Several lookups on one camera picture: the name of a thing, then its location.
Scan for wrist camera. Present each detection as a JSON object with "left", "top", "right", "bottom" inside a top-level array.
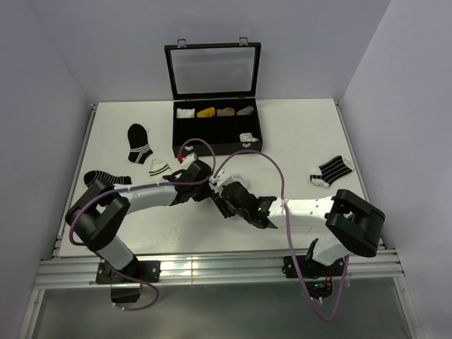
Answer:
[
  {"left": 177, "top": 153, "right": 198, "bottom": 169},
  {"left": 212, "top": 168, "right": 232, "bottom": 189}
]

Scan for white sock with black lines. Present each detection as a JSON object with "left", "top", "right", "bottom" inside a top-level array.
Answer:
[{"left": 239, "top": 132, "right": 260, "bottom": 143}]

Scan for black white horizontal striped sock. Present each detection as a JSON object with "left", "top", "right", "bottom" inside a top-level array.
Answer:
[{"left": 83, "top": 170, "right": 132, "bottom": 187}]

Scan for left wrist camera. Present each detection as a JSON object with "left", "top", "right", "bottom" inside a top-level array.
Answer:
[{"left": 177, "top": 153, "right": 198, "bottom": 169}]

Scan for grey rolled sock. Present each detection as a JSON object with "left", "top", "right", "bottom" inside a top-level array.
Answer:
[{"left": 236, "top": 106, "right": 254, "bottom": 116}]

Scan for white rolled sock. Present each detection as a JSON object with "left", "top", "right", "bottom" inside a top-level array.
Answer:
[{"left": 176, "top": 108, "right": 196, "bottom": 119}]

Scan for tan rolled sock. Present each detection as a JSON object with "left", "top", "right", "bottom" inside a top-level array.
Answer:
[{"left": 217, "top": 107, "right": 235, "bottom": 117}]

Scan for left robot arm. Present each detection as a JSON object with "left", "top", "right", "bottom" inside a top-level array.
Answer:
[{"left": 65, "top": 160, "right": 212, "bottom": 283}]

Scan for black sock white vertical stripes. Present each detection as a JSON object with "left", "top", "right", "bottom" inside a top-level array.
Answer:
[{"left": 309, "top": 155, "right": 355, "bottom": 188}]

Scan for cream sock with black stripes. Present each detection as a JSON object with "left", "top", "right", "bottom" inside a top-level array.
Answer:
[{"left": 148, "top": 158, "right": 172, "bottom": 180}]

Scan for black sock with white stripes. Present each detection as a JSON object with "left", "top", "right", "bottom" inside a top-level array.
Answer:
[{"left": 127, "top": 124, "right": 153, "bottom": 165}]

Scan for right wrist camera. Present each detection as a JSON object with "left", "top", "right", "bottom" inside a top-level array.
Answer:
[{"left": 212, "top": 168, "right": 232, "bottom": 189}]

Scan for yellow rolled sock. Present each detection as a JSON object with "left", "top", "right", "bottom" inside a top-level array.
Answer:
[{"left": 196, "top": 107, "right": 215, "bottom": 118}]

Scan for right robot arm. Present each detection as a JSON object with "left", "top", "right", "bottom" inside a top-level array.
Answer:
[{"left": 210, "top": 181, "right": 386, "bottom": 279}]

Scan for aluminium frame rail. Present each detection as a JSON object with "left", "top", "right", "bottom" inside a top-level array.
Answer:
[{"left": 33, "top": 249, "right": 405, "bottom": 290}]

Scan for black storage box with lid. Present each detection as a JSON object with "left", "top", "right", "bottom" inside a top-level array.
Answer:
[{"left": 164, "top": 37, "right": 263, "bottom": 156}]

